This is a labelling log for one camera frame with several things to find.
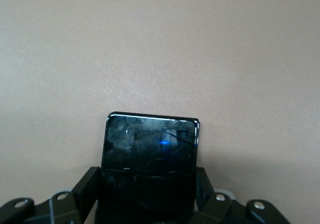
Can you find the long black phone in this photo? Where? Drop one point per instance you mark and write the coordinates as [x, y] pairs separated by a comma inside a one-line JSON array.
[[150, 159]]

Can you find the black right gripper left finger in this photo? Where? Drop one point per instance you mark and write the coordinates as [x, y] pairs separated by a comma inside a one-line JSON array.
[[82, 199]]

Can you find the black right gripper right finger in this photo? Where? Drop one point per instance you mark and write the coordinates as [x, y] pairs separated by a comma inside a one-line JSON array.
[[207, 204]]

